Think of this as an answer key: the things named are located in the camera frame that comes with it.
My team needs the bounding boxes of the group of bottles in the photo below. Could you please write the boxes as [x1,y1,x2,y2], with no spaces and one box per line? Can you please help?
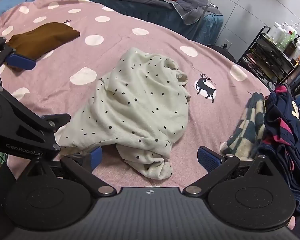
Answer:
[269,21,300,64]

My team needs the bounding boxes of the white black-dotted shirt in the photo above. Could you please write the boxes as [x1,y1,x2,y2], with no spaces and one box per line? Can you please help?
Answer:
[57,47,192,180]

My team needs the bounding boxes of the black shelf cart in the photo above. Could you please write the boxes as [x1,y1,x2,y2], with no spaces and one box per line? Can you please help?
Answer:
[236,26,300,90]

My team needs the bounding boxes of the pink polka dot bed sheet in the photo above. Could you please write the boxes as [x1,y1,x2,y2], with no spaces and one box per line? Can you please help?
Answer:
[0,0,273,188]

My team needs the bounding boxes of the brown garment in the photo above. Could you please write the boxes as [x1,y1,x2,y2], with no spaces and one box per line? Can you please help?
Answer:
[6,22,80,74]

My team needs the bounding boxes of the grey towel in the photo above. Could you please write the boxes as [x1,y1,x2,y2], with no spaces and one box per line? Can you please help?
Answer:
[152,0,219,25]

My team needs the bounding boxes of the pile of navy clothes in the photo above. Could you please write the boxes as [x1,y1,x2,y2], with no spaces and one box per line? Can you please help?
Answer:
[256,85,300,217]

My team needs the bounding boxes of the blue white striped cloth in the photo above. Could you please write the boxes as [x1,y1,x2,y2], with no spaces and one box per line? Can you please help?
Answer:
[220,92,268,159]

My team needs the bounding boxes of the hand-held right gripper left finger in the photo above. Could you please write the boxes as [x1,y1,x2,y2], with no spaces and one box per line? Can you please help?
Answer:
[27,146,115,197]

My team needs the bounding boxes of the black stool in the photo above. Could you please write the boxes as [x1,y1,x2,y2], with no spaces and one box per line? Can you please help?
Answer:
[210,44,237,62]

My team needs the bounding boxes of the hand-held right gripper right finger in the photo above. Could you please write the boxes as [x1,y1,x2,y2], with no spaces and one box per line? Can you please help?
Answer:
[182,145,275,197]

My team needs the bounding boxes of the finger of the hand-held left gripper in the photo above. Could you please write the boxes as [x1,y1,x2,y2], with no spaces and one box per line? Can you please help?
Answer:
[0,37,37,71]
[41,114,72,133]

